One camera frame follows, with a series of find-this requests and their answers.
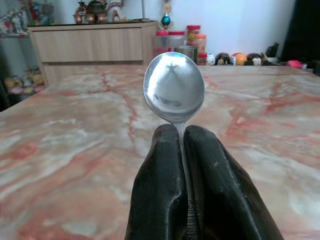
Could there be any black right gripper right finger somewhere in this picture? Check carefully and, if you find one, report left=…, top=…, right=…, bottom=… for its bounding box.
left=183, top=124, right=285, bottom=240

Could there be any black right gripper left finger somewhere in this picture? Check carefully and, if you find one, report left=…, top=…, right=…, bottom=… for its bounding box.
left=126, top=123, right=188, bottom=240

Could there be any shiny steel spoon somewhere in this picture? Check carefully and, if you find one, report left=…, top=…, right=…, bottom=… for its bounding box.
left=142, top=51, right=205, bottom=240

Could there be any small red lid jar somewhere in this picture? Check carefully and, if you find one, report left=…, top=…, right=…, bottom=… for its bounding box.
left=197, top=52, right=208, bottom=66

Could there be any dark round doll figurine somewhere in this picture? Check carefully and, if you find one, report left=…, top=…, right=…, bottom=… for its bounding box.
left=214, top=52, right=232, bottom=66

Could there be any steel metal cup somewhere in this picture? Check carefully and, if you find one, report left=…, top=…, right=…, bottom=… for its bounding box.
left=174, top=45, right=199, bottom=61

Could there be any orange round toy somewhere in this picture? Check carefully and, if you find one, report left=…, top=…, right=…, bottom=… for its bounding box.
left=232, top=52, right=248, bottom=66

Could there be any dark brown doll figurine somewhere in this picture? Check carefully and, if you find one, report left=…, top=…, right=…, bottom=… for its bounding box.
left=246, top=52, right=263, bottom=66

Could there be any red lid clear plastic jar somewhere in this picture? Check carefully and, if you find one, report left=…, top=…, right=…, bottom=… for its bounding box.
left=154, top=30, right=172, bottom=58
left=167, top=30, right=186, bottom=53

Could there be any orange lid plastic jar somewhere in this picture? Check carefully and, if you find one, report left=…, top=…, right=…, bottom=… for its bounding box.
left=194, top=33, right=208, bottom=55

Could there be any pink object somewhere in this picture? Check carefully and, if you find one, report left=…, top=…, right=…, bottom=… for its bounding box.
left=286, top=59, right=308, bottom=70

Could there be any black cat figurine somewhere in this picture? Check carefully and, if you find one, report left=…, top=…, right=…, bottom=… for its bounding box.
left=265, top=42, right=280, bottom=60

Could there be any light wooden sideboard cabinet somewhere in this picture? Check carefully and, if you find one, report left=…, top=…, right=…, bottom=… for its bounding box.
left=27, top=20, right=159, bottom=86

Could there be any red lid yellow snack jar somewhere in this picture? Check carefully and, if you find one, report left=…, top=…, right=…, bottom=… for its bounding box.
left=186, top=24, right=202, bottom=47

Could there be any teal ball ornament trophy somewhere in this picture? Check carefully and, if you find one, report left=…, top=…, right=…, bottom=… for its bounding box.
left=159, top=0, right=174, bottom=32

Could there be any white figurine with arch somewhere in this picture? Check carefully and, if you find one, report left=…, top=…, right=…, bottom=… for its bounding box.
left=107, top=0, right=126, bottom=23

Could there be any dark chair back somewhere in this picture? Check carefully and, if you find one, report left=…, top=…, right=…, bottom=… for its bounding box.
left=281, top=0, right=320, bottom=63

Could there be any dark ceramic teapot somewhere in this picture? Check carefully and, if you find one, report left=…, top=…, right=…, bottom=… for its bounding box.
left=86, top=0, right=108, bottom=15

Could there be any shelf rack with toys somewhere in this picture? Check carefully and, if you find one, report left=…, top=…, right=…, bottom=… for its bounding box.
left=0, top=0, right=47, bottom=112

